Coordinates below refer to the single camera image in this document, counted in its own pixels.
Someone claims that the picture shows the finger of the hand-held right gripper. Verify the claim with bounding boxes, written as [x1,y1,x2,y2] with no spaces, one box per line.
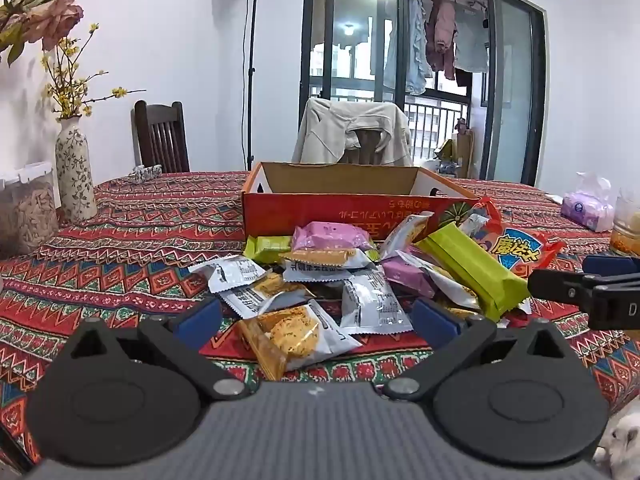
[527,269,606,307]
[582,255,640,277]

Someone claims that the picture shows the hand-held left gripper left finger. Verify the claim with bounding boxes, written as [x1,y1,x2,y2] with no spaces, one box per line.
[65,297,251,401]

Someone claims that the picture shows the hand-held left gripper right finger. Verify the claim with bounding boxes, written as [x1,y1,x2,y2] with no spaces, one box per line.
[382,297,573,401]

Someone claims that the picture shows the white cracker snack packet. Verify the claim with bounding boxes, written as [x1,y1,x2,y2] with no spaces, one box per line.
[341,270,416,336]
[395,250,483,311]

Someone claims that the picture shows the red noodle snack bag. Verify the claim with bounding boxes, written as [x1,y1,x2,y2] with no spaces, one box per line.
[470,197,566,278]

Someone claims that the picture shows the pink snack packet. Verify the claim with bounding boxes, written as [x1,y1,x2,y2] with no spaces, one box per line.
[382,255,437,300]
[291,221,377,253]

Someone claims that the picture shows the lime green snack packet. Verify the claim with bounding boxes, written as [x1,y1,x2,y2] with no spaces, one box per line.
[415,222,532,322]

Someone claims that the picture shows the pile of cracker packets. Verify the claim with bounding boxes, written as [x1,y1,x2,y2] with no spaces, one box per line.
[190,212,490,381]

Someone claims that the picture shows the red cardboard box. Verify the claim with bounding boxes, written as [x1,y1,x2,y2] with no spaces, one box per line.
[241,161,483,241]

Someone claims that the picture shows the glass jar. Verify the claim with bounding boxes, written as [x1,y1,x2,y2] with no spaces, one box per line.
[609,187,640,257]

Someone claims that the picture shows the purple tissue pack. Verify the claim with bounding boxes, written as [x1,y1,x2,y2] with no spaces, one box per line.
[560,171,615,233]

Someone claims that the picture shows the sliding glass door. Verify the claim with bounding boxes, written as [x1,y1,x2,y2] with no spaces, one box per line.
[300,0,547,187]

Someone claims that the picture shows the green bag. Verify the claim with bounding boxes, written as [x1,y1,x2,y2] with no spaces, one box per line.
[434,137,458,163]

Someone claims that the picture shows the dark wooden chair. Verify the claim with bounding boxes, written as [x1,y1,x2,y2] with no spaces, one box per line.
[132,100,191,175]

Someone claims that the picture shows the brown chair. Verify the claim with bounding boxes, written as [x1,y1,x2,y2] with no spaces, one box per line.
[345,129,383,166]

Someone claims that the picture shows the floral ceramic vase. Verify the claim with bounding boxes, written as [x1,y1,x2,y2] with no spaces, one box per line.
[55,116,98,222]

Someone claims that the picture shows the clear container of seeds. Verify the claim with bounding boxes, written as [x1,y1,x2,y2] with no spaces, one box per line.
[0,161,61,257]

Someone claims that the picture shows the balcony railing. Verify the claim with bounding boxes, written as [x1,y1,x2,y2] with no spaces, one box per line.
[310,77,471,161]

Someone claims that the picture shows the beige jacket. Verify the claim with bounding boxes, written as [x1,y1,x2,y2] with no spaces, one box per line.
[291,97,413,167]

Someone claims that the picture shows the light grey shirt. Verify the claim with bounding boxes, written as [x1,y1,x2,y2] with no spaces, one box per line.
[452,2,490,73]

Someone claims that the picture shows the yellow flower branches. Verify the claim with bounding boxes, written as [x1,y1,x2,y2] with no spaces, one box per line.
[41,22,147,121]

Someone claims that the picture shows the black floor lamp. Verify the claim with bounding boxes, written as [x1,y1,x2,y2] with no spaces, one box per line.
[242,0,278,171]

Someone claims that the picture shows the blue denim shirt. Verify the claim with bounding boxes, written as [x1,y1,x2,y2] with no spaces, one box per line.
[385,0,433,96]

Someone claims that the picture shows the pink jacket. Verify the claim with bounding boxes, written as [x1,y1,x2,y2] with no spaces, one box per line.
[424,0,458,81]

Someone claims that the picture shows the pink artificial flowers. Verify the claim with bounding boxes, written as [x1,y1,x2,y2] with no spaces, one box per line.
[0,0,106,68]

